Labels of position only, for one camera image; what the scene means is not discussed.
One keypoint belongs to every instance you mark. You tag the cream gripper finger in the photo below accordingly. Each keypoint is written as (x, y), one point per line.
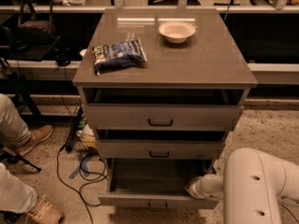
(191, 185)

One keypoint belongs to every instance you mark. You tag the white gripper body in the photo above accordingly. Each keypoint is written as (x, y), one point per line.
(198, 188)

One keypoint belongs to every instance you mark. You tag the grey bottom drawer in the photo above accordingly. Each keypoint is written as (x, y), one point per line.
(156, 184)

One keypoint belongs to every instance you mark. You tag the grey drawer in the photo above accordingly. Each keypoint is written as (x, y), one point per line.
(158, 149)
(162, 117)
(156, 184)

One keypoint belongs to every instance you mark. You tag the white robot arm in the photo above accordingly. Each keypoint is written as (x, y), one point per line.
(252, 187)

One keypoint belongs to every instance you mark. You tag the grey middle drawer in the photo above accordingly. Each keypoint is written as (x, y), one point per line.
(158, 149)

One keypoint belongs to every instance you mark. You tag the grey drawer cabinet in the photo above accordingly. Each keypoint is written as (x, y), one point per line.
(206, 69)

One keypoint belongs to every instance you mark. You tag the grey top drawer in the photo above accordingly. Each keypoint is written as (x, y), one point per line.
(162, 117)

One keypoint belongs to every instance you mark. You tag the blue tape cross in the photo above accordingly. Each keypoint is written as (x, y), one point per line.
(82, 166)

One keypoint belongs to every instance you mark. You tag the blue chip bag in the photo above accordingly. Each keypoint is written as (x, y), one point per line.
(117, 56)

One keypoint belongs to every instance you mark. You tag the tan boot lower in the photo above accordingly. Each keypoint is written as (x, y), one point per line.
(44, 212)

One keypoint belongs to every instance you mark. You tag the tan boot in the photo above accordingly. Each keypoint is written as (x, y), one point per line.
(37, 136)
(44, 212)

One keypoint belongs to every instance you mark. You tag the white bowl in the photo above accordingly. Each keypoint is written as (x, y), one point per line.
(176, 32)

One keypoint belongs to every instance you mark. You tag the tan boot upper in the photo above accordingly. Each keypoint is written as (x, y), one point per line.
(37, 136)

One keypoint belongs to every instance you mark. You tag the white trouser leg lower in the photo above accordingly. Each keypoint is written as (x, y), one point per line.
(15, 196)

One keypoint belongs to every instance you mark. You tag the white trouser leg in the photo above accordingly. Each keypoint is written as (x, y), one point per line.
(13, 130)
(15, 196)

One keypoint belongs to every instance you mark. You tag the black headphones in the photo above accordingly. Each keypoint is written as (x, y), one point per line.
(62, 57)

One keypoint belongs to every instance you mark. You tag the white trouser leg upper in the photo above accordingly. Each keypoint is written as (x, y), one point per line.
(13, 130)

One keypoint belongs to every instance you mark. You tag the black tripod leg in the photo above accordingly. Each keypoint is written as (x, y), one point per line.
(14, 157)

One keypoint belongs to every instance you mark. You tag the black bag on shelf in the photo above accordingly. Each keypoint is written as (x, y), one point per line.
(33, 31)

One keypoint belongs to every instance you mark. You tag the black wire basket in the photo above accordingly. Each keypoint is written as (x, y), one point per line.
(75, 139)

